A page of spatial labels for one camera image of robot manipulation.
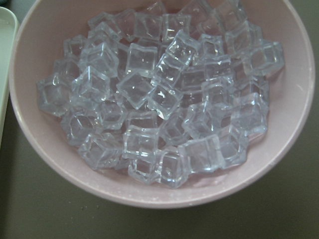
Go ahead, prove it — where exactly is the clear ice cubes pile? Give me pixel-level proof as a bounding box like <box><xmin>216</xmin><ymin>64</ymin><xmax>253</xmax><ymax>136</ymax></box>
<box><xmin>36</xmin><ymin>0</ymin><xmax>284</xmax><ymax>188</ymax></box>

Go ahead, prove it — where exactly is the pink bowl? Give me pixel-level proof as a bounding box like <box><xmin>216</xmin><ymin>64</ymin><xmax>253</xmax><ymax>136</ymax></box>
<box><xmin>9</xmin><ymin>0</ymin><xmax>316</xmax><ymax>209</ymax></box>

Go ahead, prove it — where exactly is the cream serving tray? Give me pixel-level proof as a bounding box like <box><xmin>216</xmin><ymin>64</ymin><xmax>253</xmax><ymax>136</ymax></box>
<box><xmin>0</xmin><ymin>6</ymin><xmax>19</xmax><ymax>142</ymax></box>

